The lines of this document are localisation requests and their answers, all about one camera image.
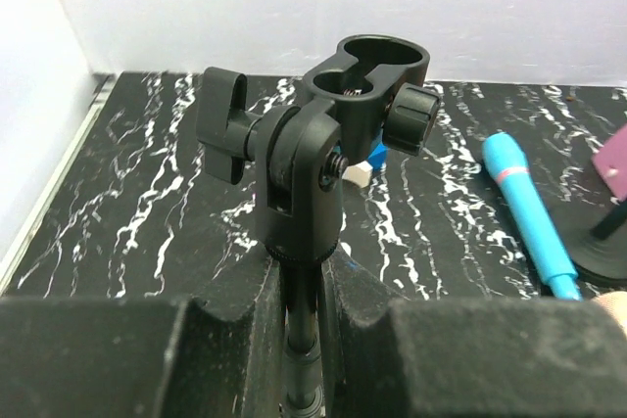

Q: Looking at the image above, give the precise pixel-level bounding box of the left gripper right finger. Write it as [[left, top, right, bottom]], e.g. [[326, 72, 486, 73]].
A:
[[327, 252, 626, 417]]

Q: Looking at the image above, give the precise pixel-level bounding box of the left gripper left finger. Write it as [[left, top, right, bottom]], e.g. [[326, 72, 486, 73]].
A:
[[1, 260, 283, 417]]

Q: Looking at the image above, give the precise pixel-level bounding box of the blue microphone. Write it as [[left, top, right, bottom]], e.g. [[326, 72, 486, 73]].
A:
[[482, 132, 582, 301]]

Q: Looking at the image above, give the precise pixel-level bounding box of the black tripod mic stand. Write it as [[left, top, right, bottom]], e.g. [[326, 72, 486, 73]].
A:
[[196, 34, 440, 417]]

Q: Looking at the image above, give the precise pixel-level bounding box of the black round-base mic stand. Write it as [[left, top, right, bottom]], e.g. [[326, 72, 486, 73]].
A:
[[570, 214, 626, 287]]

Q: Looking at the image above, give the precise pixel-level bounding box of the pink microphone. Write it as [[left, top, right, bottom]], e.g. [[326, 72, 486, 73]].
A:
[[592, 291, 627, 335]]

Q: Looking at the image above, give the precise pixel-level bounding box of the blue and white block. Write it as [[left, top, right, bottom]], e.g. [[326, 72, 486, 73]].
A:
[[343, 142, 387, 189]]

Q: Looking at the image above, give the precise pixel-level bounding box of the pink metronome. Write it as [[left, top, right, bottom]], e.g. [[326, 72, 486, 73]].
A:
[[592, 125, 627, 201]]

